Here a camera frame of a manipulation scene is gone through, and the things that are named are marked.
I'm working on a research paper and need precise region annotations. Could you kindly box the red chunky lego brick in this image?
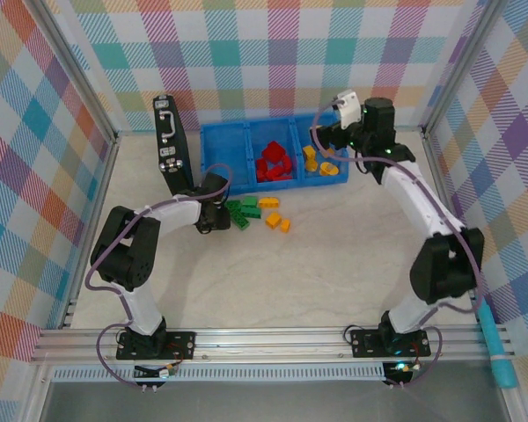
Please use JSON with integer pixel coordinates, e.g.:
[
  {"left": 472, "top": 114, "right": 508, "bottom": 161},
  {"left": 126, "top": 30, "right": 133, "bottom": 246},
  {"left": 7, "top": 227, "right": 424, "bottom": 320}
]
[{"left": 262, "top": 141, "right": 287, "bottom": 163}]

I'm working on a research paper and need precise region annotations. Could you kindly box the blue three-compartment plastic bin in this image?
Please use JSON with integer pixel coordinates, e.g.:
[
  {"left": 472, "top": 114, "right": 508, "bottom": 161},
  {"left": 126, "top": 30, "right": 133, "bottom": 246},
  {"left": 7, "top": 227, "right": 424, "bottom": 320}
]
[{"left": 201, "top": 114, "right": 349, "bottom": 196}]

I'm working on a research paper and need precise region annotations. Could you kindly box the black mini briefcase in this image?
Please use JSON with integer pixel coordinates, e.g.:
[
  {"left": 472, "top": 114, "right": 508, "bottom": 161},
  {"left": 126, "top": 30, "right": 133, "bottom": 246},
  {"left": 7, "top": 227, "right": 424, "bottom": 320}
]
[{"left": 152, "top": 94, "right": 195, "bottom": 198}]

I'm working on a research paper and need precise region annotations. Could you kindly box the grey metal sheet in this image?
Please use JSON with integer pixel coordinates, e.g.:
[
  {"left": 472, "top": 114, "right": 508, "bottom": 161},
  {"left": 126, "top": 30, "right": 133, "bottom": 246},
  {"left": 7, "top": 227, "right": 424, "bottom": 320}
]
[{"left": 39, "top": 380, "right": 511, "bottom": 422}]

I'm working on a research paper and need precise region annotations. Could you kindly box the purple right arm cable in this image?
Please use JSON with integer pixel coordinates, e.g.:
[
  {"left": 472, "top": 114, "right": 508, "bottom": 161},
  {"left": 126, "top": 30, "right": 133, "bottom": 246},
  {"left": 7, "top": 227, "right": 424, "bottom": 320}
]
[{"left": 311, "top": 99, "right": 489, "bottom": 390}]

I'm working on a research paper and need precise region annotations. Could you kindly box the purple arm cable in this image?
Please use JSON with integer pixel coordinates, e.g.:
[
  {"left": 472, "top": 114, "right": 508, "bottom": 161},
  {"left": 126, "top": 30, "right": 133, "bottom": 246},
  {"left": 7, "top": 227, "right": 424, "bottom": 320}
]
[
  {"left": 311, "top": 99, "right": 489, "bottom": 390},
  {"left": 84, "top": 163, "right": 234, "bottom": 390}
]

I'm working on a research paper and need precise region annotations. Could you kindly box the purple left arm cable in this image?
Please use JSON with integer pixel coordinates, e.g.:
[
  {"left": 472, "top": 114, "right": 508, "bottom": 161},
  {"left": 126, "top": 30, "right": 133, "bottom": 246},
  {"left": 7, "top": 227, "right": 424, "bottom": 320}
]
[{"left": 84, "top": 163, "right": 234, "bottom": 390}]

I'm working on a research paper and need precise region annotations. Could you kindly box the aluminium side rail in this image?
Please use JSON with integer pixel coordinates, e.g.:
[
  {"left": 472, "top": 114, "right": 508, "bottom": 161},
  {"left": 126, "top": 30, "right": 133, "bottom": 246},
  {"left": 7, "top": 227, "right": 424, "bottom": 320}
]
[
  {"left": 422, "top": 129, "right": 524, "bottom": 422},
  {"left": 60, "top": 134, "right": 121, "bottom": 330}
]

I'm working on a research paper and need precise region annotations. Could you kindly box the aluminium frame post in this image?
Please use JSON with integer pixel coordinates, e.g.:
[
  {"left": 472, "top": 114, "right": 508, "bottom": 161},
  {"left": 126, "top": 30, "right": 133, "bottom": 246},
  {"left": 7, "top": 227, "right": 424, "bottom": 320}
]
[
  {"left": 421, "top": 0, "right": 510, "bottom": 138},
  {"left": 33, "top": 0, "right": 119, "bottom": 141}
]

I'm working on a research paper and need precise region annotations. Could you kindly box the aluminium mounting rail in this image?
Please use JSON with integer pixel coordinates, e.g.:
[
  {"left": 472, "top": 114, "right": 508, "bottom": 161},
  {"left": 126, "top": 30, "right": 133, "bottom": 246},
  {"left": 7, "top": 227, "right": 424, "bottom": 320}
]
[{"left": 29, "top": 324, "right": 515, "bottom": 365}]

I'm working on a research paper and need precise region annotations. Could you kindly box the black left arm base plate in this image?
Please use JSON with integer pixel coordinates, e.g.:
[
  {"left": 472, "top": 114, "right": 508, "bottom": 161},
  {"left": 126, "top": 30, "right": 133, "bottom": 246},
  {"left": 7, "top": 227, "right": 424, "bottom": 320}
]
[{"left": 115, "top": 330, "right": 198, "bottom": 361}]

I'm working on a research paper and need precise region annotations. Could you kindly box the white slotted cable duct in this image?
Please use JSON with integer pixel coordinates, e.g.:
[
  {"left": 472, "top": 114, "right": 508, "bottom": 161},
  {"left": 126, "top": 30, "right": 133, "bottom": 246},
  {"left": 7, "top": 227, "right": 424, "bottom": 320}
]
[{"left": 51, "top": 367, "right": 387, "bottom": 382}]

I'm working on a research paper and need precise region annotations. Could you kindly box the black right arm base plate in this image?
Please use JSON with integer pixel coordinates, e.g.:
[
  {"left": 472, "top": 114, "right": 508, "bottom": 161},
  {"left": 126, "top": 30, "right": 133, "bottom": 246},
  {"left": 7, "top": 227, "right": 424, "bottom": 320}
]
[{"left": 348, "top": 328, "right": 433, "bottom": 360}]

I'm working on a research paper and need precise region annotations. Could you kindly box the teal handled tool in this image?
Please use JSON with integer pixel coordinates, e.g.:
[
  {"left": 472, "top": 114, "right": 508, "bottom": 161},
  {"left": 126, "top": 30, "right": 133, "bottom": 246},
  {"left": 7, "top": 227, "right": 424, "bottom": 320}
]
[{"left": 477, "top": 302, "right": 520, "bottom": 390}]

